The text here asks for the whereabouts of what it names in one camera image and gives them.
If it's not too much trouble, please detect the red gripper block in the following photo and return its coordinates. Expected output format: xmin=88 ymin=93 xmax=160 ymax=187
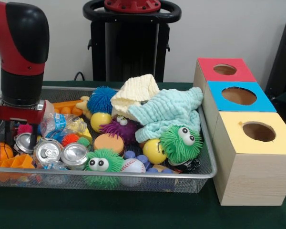
xmin=0 ymin=94 xmax=47 ymax=149

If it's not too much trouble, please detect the cream waffle cloth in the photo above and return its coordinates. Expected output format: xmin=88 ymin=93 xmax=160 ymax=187
xmin=110 ymin=73 xmax=161 ymax=119

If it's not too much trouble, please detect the mint waffle cloth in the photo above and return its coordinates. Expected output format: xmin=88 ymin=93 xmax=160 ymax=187
xmin=128 ymin=87 xmax=204 ymax=143

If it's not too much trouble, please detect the green spiky ball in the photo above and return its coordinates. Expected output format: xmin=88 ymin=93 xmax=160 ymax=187
xmin=159 ymin=125 xmax=204 ymax=165

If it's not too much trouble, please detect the wooden box with three holes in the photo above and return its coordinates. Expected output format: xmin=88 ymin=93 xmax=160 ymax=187
xmin=192 ymin=58 xmax=286 ymax=206

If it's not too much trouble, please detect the orange toy basketball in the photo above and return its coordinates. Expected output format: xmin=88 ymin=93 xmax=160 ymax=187
xmin=0 ymin=142 xmax=14 ymax=165

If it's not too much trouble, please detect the silver drink can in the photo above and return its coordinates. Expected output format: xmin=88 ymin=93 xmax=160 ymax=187
xmin=60 ymin=142 xmax=89 ymax=170

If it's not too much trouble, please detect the blue spiky ball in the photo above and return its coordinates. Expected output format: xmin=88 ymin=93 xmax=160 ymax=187
xmin=87 ymin=86 xmax=119 ymax=115

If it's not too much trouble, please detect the green spiky toy with eyes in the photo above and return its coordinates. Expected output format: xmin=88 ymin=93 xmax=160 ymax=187
xmin=83 ymin=149 xmax=125 ymax=189

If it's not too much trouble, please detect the purple spiky toy with eyes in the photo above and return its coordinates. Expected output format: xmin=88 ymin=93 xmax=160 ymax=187
xmin=99 ymin=115 xmax=139 ymax=145

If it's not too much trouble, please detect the white toy baseball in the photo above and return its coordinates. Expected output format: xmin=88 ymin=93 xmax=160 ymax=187
xmin=120 ymin=157 xmax=146 ymax=187

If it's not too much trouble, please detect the yellow smiley ball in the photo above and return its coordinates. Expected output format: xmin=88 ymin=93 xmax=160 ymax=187
xmin=143 ymin=138 xmax=168 ymax=164

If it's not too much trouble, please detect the black upright panel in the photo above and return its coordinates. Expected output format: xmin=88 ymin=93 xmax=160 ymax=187
xmin=266 ymin=15 xmax=286 ymax=96

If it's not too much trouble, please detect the black cable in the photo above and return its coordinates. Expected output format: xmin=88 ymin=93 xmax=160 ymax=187
xmin=73 ymin=71 xmax=87 ymax=82

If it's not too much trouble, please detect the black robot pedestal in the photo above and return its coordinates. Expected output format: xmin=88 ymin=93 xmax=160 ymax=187
xmin=82 ymin=0 xmax=182 ymax=83

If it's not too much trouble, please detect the shallow wire mesh bin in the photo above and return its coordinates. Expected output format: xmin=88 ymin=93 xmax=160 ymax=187
xmin=0 ymin=85 xmax=217 ymax=193

